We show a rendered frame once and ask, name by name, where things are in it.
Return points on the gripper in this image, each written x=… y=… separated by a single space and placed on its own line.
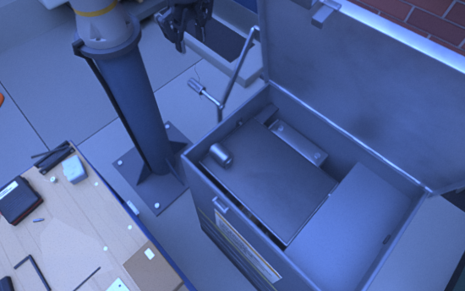
x=192 y=6

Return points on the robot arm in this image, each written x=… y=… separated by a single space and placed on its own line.
x=99 y=28

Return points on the grey metal lid stay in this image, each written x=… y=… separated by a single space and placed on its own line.
x=234 y=73

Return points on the grey cylindrical flap knob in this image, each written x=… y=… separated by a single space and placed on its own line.
x=221 y=155

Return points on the grey lid latch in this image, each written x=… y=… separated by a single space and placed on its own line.
x=323 y=12

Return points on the grey metal parcel box body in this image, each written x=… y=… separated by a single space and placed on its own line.
x=204 y=190

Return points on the grey latch keeper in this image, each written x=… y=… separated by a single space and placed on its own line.
x=220 y=204

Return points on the blue trolley with wooden top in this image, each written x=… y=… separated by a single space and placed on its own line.
x=111 y=230

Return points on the dark door mat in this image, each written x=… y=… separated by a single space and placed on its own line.
x=224 y=40

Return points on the grey concrete doorstep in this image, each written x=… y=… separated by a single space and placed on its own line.
x=250 y=68

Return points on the light grey block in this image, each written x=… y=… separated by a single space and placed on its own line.
x=74 y=169

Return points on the small silver nut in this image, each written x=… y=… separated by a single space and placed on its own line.
x=53 y=179

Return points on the yellow-edged white warning label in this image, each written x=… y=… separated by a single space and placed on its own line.
x=244 y=250

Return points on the black device with white label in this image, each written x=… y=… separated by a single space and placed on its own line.
x=16 y=200

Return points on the small blue-grey screw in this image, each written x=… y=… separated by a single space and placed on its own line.
x=38 y=220

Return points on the flat brown cardboard sheet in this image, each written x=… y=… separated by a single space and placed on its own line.
x=151 y=271

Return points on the white card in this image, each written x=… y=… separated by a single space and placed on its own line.
x=117 y=285

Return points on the thin black rod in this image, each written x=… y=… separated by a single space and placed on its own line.
x=87 y=279

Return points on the black angled bar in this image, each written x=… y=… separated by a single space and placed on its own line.
x=34 y=269

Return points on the grey concrete plinth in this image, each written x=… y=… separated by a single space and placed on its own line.
x=430 y=250

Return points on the blue door frame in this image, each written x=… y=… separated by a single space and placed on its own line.
x=246 y=2

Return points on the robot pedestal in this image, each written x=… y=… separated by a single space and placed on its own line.
x=135 y=105

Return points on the grey bolted bracket plate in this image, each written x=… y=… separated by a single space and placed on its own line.
x=297 y=141

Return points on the black metal bracket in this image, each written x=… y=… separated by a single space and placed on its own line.
x=54 y=157

